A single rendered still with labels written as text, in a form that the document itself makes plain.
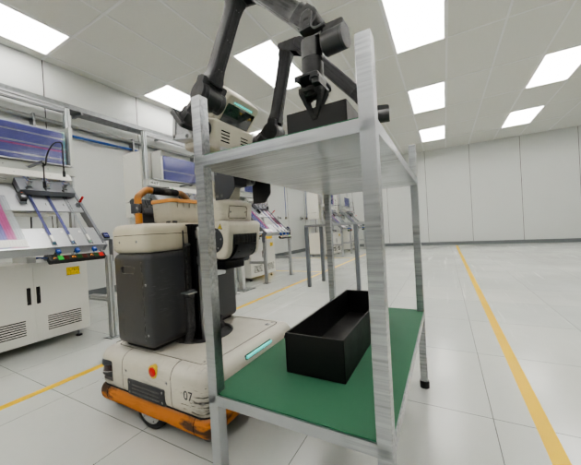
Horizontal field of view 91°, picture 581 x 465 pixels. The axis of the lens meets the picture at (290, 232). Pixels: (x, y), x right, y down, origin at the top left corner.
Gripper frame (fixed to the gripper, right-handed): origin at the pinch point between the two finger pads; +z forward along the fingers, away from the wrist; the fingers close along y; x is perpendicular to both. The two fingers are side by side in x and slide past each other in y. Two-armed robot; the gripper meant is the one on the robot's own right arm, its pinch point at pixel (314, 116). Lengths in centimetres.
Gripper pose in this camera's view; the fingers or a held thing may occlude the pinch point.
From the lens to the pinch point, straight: 81.5
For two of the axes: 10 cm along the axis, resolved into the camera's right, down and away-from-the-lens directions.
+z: 0.4, 10.0, 0.1
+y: 4.9, -0.3, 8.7
